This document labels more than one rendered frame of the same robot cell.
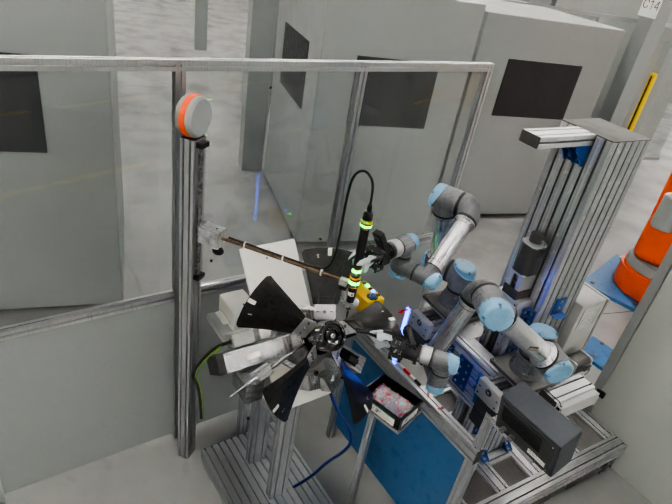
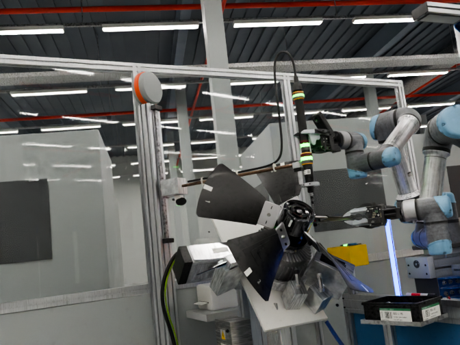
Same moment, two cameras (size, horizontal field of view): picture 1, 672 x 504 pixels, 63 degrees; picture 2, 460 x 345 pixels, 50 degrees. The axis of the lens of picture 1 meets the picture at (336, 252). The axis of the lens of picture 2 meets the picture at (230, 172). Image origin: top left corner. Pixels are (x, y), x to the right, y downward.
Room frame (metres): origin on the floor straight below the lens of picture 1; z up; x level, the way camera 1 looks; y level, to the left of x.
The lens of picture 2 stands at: (-0.15, -0.21, 1.12)
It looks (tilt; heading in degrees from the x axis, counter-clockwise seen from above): 9 degrees up; 13
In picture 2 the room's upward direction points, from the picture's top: 6 degrees counter-clockwise
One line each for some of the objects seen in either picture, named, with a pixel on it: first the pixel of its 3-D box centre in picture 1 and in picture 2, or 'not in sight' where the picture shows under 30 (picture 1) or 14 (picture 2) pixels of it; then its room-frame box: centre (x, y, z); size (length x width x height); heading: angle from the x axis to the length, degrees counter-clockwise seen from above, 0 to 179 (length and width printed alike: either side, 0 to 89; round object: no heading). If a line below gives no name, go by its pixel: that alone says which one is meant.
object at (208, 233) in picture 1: (211, 234); (172, 187); (1.90, 0.51, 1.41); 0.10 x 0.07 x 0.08; 74
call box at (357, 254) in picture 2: (364, 300); (348, 257); (2.18, -0.18, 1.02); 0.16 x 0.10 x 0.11; 39
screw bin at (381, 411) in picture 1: (390, 401); (402, 309); (1.72, -0.35, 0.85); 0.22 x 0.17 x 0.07; 54
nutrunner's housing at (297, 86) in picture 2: (358, 259); (303, 133); (1.73, -0.09, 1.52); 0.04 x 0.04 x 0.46
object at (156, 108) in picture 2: (200, 214); (161, 172); (1.91, 0.56, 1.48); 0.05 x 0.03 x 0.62; 164
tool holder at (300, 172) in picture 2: (349, 292); (306, 174); (1.73, -0.08, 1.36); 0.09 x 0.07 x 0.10; 74
